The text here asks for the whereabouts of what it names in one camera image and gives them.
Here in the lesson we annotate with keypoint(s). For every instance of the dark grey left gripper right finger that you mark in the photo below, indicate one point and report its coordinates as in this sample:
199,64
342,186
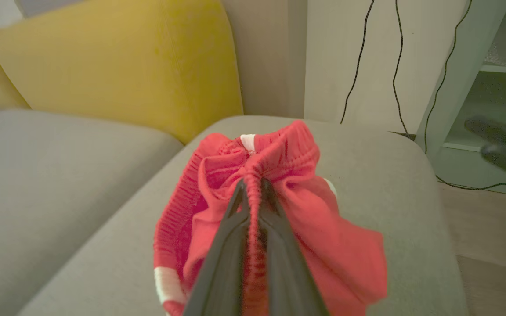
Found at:
286,272

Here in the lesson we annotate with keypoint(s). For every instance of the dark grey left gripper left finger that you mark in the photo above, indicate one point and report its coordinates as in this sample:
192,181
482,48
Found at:
222,267

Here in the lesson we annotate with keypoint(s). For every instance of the red shorts with white trim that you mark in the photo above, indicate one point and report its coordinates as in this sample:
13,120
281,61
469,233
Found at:
323,228

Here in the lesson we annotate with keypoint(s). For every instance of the pale green shelf unit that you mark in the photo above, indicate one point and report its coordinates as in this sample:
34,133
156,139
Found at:
459,66

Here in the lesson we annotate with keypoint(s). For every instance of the grey sofa end seat cushion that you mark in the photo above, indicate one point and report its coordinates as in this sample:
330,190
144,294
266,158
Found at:
389,188

